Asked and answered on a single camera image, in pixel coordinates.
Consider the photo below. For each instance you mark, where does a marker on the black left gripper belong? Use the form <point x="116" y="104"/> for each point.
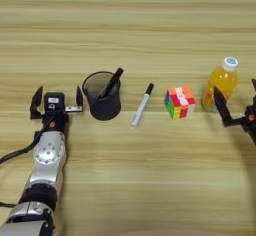
<point x="61" y="121"/>

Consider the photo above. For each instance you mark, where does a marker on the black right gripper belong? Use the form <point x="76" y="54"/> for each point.
<point x="250" y="120"/>

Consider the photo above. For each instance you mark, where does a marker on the black mesh pen cup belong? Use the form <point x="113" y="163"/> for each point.
<point x="105" y="108"/>

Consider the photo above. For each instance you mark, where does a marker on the colourful puzzle cube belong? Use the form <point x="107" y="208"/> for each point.
<point x="180" y="101"/>

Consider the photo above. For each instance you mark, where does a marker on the black marker pen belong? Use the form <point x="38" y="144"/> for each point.
<point x="115" y="78"/>

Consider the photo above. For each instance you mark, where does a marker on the white marker with black cap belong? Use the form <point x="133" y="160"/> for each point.
<point x="141" y="108"/>

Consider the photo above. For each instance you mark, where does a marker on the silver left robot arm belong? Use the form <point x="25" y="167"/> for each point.
<point x="50" y="153"/>

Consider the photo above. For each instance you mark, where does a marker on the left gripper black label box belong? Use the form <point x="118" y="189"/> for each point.
<point x="54" y="101"/>

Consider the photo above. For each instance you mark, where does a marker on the orange juice bottle white cap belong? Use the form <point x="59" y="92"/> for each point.
<point x="225" y="78"/>

